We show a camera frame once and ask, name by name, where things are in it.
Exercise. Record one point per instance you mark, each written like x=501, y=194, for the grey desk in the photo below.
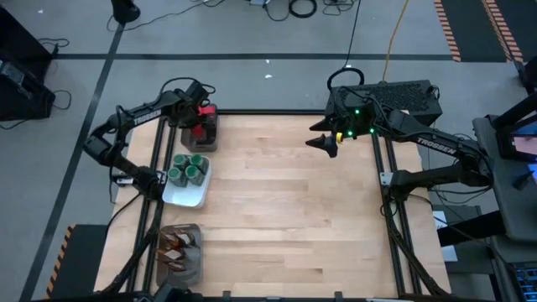
x=503, y=197

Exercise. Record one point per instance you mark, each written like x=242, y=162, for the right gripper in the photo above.
x=352, y=123

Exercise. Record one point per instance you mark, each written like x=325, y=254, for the grey plastic bin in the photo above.
x=191, y=272
x=201, y=144

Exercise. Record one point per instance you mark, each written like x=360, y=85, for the black laptop keyboard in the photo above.
x=526, y=281

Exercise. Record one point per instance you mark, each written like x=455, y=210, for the green-lidded glass spice jar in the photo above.
x=175, y=174
x=196, y=160
x=192, y=172
x=181, y=161

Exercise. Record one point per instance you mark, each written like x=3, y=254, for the white plastic bin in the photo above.
x=186, y=195

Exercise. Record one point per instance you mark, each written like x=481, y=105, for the black equipment case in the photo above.
x=25, y=96
x=21, y=33

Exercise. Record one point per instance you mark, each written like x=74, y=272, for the black perforated computer case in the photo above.
x=403, y=98

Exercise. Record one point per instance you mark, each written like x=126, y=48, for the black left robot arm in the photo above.
x=126, y=121

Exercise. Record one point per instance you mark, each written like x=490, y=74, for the black desk monitor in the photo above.
x=524, y=144

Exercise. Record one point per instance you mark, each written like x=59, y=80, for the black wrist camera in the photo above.
x=350, y=100
x=197, y=93

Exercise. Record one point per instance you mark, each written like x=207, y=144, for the black round stand base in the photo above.
x=126, y=10

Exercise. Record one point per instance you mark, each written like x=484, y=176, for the black striped floor mat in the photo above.
x=79, y=264
x=478, y=25

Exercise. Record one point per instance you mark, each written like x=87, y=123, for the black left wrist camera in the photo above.
x=197, y=93

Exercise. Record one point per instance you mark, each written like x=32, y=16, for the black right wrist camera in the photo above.
x=350, y=100

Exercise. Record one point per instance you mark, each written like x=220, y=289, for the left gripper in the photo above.
x=189, y=111

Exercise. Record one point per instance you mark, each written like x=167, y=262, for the black table frame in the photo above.
x=272, y=112

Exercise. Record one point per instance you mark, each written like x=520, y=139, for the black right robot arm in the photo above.
x=436, y=151

